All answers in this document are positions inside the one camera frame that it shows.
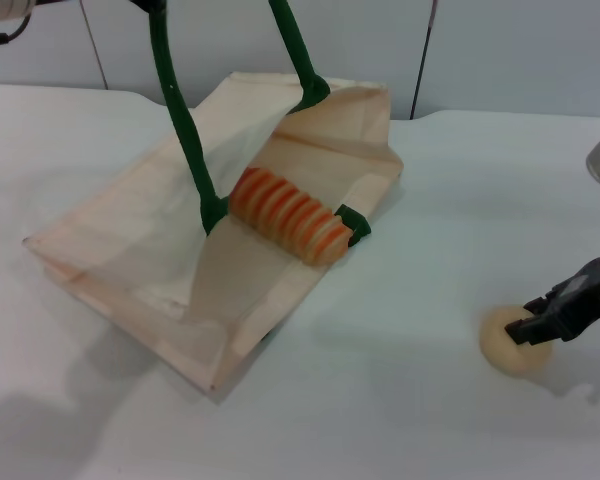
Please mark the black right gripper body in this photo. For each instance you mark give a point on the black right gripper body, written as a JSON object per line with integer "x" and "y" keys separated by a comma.
{"x": 590, "y": 295}

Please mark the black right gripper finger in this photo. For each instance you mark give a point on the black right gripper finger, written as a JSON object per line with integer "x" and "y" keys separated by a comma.
{"x": 532, "y": 331}
{"x": 540, "y": 305}

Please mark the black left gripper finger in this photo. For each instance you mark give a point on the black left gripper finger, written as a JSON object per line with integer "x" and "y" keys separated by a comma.
{"x": 150, "y": 5}

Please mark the round pale egg yolk pastry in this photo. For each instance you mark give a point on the round pale egg yolk pastry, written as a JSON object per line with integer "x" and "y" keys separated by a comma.
{"x": 500, "y": 350}

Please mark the orange striped bread loaf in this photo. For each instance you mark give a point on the orange striped bread loaf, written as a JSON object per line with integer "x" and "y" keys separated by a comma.
{"x": 290, "y": 217}

